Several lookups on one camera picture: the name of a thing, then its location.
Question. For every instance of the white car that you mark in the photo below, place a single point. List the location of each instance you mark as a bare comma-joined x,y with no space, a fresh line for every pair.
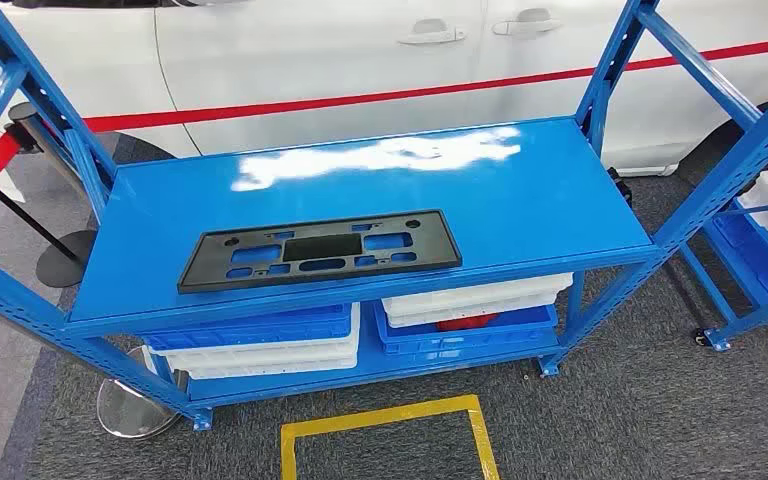
291,53

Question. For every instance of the black base stanchion post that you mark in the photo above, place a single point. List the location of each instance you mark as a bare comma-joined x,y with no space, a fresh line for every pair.
66,262

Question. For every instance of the black plastic panel part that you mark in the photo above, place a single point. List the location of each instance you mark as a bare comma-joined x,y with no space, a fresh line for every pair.
323,248

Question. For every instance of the blue metal shelf rack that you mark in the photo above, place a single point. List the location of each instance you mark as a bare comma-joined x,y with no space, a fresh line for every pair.
424,199

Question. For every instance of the red plastic object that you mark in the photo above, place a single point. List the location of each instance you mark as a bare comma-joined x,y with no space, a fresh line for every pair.
467,323

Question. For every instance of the blue wheeled shelf rack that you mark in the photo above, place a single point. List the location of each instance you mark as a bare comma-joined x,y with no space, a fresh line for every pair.
718,339

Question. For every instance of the yellow floor tape square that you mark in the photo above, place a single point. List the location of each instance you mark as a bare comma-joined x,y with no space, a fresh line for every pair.
384,416

